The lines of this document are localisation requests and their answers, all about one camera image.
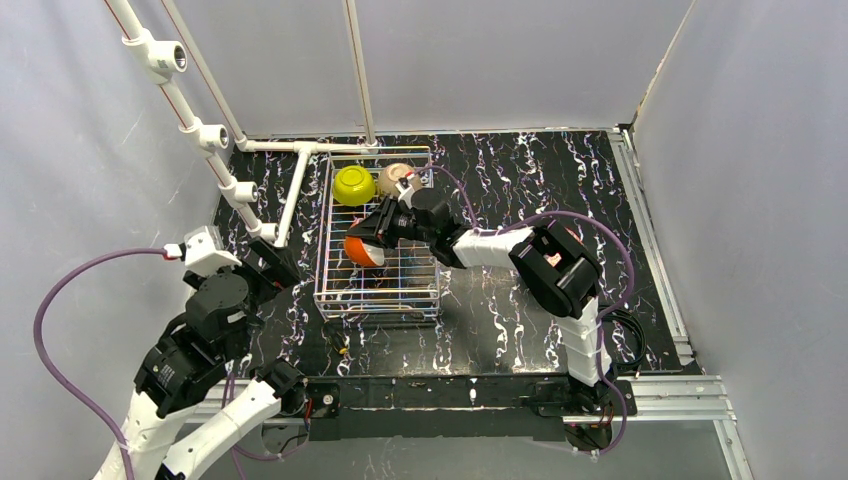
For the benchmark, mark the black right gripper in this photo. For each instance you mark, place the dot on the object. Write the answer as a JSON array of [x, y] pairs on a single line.
[[384, 224]]

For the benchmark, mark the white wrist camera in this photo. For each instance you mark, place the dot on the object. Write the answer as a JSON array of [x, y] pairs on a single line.
[[406, 186], [205, 254]]

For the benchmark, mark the aluminium base frame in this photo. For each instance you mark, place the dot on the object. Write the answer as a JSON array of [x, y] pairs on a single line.
[[463, 373]]

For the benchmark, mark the black yellow screwdriver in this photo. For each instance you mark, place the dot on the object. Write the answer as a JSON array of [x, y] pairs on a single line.
[[333, 333]]

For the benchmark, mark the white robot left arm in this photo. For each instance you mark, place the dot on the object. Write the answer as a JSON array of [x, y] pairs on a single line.
[[191, 357]]

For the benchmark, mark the white ceramic bowl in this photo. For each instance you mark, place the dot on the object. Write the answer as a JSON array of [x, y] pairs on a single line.
[[363, 245]]

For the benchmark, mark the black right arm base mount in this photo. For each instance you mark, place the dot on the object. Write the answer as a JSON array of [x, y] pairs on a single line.
[[588, 413]]

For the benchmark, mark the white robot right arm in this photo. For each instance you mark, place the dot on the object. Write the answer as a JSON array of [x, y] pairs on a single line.
[[552, 263]]

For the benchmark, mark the yellow-green plastic bowl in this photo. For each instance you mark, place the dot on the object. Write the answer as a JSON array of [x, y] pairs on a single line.
[[353, 186]]

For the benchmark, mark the red patterned bowl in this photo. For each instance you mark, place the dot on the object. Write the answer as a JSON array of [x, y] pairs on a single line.
[[578, 238]]

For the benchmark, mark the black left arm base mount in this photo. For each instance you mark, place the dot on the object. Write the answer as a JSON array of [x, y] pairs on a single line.
[[311, 397]]

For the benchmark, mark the white wire dish rack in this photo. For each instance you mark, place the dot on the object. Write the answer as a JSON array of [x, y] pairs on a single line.
[[405, 286]]

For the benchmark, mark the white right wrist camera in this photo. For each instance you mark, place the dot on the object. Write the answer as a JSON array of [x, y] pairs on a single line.
[[406, 186]]

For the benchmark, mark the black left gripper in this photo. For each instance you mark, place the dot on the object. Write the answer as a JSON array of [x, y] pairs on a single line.
[[266, 266]]

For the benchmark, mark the beige ceramic bowl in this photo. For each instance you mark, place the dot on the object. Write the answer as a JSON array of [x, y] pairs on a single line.
[[389, 177]]

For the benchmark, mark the white pvc pipe frame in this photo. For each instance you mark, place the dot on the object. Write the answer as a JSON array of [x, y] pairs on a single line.
[[163, 60]]

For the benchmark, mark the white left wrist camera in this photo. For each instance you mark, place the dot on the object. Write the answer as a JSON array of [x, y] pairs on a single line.
[[205, 254]]

